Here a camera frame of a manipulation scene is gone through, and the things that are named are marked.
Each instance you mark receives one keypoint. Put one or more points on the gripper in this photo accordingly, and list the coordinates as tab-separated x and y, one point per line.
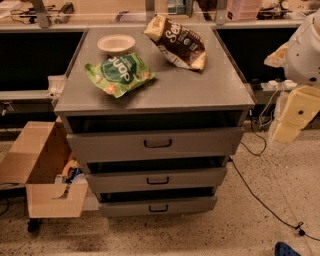
304	55

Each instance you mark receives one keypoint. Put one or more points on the grey bottom drawer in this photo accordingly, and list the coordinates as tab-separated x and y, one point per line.
156	207

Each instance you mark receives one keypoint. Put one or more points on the grey drawer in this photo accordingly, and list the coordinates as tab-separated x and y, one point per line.
156	180
156	207
151	145

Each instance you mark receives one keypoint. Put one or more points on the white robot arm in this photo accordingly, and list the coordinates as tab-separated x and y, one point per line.
300	59

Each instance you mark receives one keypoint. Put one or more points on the grey drawer cabinet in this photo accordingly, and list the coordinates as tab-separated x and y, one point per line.
176	99

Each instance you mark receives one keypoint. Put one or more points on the grey middle drawer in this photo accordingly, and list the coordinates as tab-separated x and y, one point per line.
156	180

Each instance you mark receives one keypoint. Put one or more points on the grey top drawer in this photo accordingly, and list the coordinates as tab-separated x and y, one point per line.
151	145

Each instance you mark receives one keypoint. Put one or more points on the open cardboard box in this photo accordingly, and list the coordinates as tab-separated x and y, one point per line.
36	157

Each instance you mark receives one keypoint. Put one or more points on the white power strip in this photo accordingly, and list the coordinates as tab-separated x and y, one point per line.
283	85

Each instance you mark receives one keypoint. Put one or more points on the pink stacked trays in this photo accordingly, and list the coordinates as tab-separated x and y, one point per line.
238	10

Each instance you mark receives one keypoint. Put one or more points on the brown snack bag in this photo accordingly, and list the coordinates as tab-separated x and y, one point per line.
180	45

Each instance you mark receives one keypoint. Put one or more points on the blue shoe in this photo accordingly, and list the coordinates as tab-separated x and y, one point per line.
283	249

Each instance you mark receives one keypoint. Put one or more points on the green snack bag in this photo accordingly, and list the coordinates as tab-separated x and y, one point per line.
119	75

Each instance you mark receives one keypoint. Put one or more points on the white paper bowl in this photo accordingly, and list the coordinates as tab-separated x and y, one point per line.
116	44

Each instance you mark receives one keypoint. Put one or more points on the black caster wheel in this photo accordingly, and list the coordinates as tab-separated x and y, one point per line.
33	225

